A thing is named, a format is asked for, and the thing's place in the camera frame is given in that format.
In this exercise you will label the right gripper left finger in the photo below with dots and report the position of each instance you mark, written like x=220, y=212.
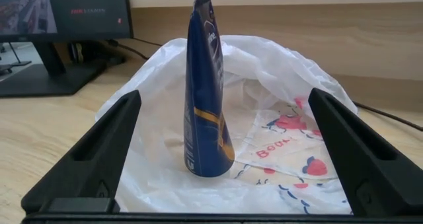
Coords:
x=99, y=151

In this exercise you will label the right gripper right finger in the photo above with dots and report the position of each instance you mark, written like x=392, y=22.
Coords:
x=357, y=151

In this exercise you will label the white plastic shopping bag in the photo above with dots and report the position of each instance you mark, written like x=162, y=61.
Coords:
x=264, y=85

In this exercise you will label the dark blue cosmetic tube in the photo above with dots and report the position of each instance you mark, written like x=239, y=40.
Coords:
x=203, y=118

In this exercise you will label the black computer monitor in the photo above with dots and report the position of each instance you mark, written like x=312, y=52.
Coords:
x=66, y=16

